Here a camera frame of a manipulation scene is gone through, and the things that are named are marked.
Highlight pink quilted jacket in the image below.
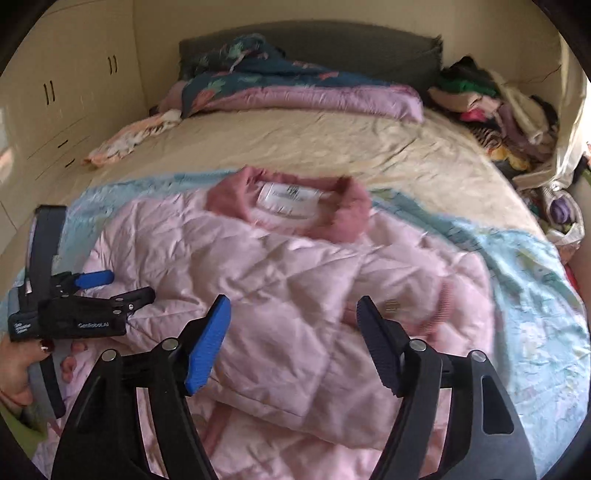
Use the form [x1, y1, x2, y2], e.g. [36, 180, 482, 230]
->
[84, 167, 494, 479]

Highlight floral bag of clothes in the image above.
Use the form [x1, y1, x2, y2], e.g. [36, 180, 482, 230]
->
[523, 187, 586, 264]

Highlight pile of mixed clothes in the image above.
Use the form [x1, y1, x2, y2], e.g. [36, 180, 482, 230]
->
[428, 56, 560, 180]

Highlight person's left hand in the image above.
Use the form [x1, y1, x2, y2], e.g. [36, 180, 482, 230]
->
[0, 333, 89, 411]

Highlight peach white small cloth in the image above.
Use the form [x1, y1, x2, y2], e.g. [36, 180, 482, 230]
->
[84, 109, 181, 168]

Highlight green fleece garment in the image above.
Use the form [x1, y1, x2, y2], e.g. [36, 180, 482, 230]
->
[1, 404, 47, 460]

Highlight light blue cartoon blanket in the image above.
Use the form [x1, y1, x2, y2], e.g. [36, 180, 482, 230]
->
[55, 168, 590, 479]

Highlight bed with beige sheet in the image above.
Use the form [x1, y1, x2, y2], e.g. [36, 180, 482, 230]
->
[0, 103, 591, 462]

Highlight cream built-in wardrobe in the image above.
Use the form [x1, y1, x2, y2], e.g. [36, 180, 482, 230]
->
[1, 1, 147, 246]

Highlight dark floral purple quilt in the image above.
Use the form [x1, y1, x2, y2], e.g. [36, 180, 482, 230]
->
[156, 34, 424, 123]

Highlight dark grey headboard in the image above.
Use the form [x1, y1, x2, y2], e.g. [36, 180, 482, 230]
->
[178, 20, 444, 96]

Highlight beige curtain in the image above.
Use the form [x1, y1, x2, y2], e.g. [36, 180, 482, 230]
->
[513, 35, 590, 190]

